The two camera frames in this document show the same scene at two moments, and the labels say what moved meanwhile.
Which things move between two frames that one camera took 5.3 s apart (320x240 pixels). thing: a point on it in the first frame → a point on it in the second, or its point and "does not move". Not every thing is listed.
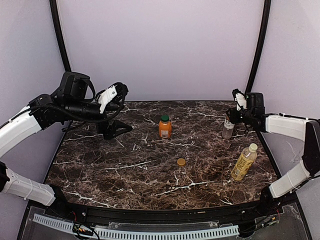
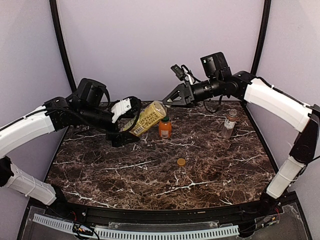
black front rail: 162,215 does not move
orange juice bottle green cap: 165,118 does not move
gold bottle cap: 181,161 does not move
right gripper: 233,114 → 187,92
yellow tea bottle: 244,162 → 153,113
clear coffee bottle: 228,129 does not move
